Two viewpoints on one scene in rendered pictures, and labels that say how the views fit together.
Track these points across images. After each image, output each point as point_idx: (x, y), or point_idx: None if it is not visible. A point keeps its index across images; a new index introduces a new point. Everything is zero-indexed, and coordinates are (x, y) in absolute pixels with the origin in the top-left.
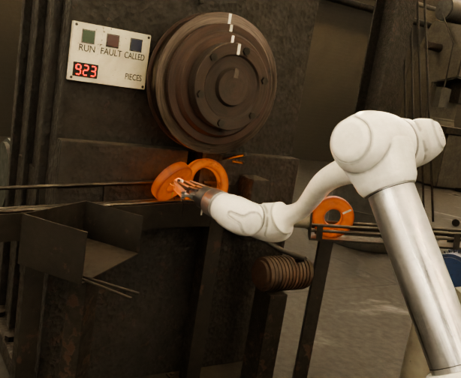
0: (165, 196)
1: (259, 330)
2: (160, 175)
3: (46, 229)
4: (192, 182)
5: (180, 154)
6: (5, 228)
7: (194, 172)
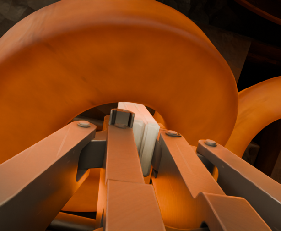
0: (72, 195)
1: None
2: None
3: None
4: (213, 156)
5: (216, 46)
6: None
7: (256, 123)
